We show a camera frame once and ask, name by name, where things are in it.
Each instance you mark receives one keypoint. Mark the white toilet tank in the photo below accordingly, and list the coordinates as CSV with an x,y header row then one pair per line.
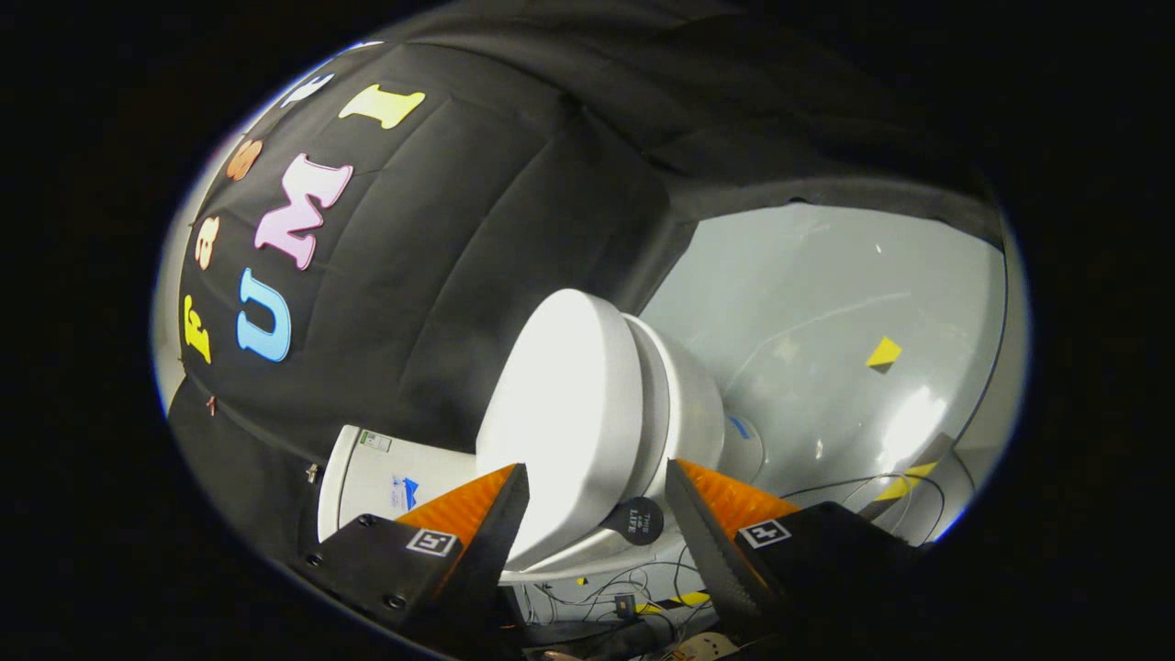
x,y
367,487

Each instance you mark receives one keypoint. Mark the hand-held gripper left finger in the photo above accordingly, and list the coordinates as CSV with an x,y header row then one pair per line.
x,y
496,542

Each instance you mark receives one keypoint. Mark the yellow black striped tape strip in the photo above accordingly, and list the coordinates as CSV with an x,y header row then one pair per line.
x,y
909,475

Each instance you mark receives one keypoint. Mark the round black lid pull tab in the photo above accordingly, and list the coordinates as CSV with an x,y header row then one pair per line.
x,y
635,520

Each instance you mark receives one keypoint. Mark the black backdrop cloth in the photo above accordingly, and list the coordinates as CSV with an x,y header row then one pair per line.
x,y
459,229

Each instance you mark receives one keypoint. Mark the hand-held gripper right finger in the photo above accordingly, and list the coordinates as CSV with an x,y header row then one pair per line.
x,y
711,551

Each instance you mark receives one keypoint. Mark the yellow black tape piece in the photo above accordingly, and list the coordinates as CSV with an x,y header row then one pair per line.
x,y
883,353

